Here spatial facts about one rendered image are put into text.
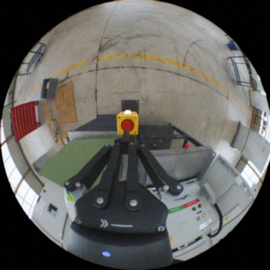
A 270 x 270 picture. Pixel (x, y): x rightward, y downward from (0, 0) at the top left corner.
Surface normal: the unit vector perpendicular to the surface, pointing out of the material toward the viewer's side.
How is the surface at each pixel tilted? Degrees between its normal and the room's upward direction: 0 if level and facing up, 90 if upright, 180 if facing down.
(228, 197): 90
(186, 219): 90
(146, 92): 0
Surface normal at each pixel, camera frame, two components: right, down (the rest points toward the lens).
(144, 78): 0.07, 0.39
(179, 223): 0.04, -0.92
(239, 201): -0.93, -0.30
